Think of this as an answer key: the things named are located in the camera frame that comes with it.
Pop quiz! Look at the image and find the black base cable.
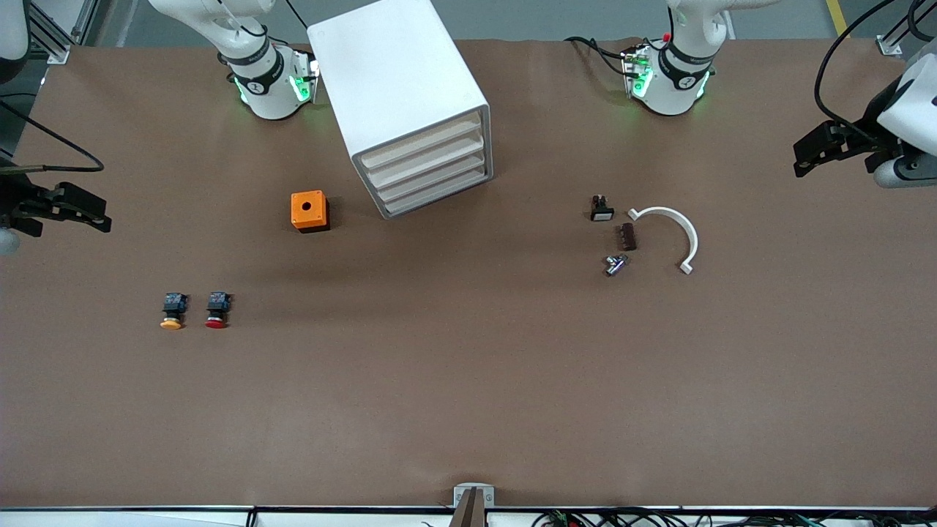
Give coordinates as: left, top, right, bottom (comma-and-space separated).
564, 36, 632, 78

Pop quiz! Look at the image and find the red push button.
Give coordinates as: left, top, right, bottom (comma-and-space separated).
204, 291, 234, 330

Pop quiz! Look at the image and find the black cable bundle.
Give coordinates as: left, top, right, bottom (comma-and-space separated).
531, 508, 937, 527

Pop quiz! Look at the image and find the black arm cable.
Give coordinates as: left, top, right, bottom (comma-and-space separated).
0, 97, 105, 173
813, 0, 937, 130

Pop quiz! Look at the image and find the yellow push button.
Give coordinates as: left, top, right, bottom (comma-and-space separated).
160, 292, 190, 331

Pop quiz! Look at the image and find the white curved plastic arc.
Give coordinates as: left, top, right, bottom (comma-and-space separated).
627, 206, 700, 276

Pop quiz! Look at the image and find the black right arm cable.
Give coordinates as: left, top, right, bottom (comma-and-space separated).
0, 97, 105, 173

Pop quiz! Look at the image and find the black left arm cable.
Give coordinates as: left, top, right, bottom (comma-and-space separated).
813, 0, 937, 130

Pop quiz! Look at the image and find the grey metal bracket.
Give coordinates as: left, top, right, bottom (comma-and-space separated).
452, 483, 496, 527

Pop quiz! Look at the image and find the orange button enclosure box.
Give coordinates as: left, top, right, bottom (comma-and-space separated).
291, 190, 331, 233

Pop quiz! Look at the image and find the aluminium frame profile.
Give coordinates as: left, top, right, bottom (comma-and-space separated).
28, 0, 100, 65
876, 0, 937, 58

